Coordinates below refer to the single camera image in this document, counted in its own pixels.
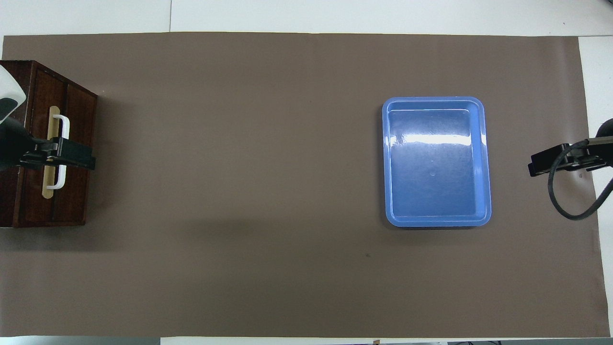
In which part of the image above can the white drawer handle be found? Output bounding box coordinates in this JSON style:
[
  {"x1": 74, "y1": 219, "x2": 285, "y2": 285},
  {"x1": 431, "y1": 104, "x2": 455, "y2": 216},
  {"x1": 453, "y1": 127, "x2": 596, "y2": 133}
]
[{"x1": 46, "y1": 114, "x2": 70, "y2": 190}]

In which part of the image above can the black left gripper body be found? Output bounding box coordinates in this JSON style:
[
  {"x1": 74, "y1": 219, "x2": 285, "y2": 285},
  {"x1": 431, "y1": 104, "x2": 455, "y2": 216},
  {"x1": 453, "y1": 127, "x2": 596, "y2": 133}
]
[{"x1": 0, "y1": 117, "x2": 34, "y2": 169}]

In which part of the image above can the blue plastic tray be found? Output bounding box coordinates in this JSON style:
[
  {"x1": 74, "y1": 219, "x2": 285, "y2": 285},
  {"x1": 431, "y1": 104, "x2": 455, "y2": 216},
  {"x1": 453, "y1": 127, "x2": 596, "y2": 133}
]
[{"x1": 382, "y1": 96, "x2": 492, "y2": 228}]

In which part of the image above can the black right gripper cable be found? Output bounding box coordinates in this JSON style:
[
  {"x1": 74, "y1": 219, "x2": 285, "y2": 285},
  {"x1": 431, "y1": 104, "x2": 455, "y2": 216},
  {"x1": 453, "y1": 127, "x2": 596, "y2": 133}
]
[{"x1": 548, "y1": 137, "x2": 613, "y2": 221}]

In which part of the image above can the brown table mat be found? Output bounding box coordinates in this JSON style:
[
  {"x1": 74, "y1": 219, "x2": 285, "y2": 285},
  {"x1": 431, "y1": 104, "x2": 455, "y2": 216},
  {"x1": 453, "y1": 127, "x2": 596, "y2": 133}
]
[{"x1": 0, "y1": 32, "x2": 611, "y2": 338}]

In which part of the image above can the dark wooden cabinet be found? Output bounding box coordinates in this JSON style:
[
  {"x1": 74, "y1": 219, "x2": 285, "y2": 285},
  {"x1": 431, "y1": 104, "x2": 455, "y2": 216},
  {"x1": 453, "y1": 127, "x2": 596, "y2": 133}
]
[{"x1": 0, "y1": 60, "x2": 99, "y2": 228}]

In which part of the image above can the wooden drawer with dark front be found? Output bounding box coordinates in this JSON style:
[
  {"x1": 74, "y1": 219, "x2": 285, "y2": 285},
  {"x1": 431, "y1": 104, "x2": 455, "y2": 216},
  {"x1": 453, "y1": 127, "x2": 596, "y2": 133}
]
[{"x1": 22, "y1": 65, "x2": 99, "y2": 226}]

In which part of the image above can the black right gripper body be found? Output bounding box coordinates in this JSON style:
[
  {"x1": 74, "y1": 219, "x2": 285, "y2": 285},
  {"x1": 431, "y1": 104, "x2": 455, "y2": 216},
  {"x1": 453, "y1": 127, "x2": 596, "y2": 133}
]
[{"x1": 568, "y1": 137, "x2": 613, "y2": 172}]

